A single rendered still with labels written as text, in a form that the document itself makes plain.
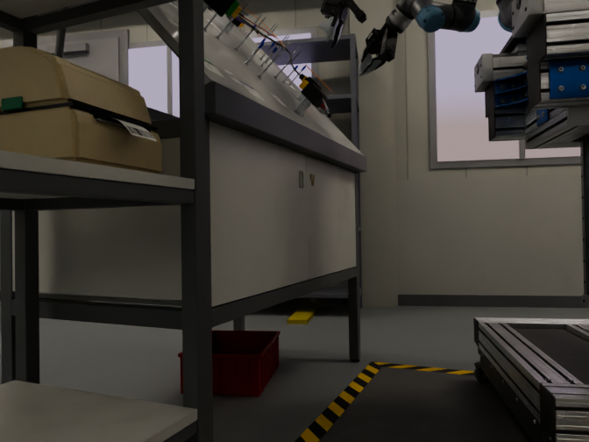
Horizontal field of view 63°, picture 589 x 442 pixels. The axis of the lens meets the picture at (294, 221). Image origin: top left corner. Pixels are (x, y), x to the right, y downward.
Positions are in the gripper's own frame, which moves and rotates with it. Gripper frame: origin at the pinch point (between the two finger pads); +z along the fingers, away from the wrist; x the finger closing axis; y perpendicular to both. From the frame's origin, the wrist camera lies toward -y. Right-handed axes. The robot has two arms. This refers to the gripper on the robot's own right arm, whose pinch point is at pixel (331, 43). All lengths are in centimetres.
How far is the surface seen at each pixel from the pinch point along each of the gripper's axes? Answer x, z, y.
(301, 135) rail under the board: 44, 35, -15
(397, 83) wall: -183, -20, 3
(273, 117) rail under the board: 63, 32, -12
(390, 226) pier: -165, 76, -32
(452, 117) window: -184, -10, -42
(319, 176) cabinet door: 20, 46, -18
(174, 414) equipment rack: 107, 87, -30
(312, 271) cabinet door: 30, 74, -29
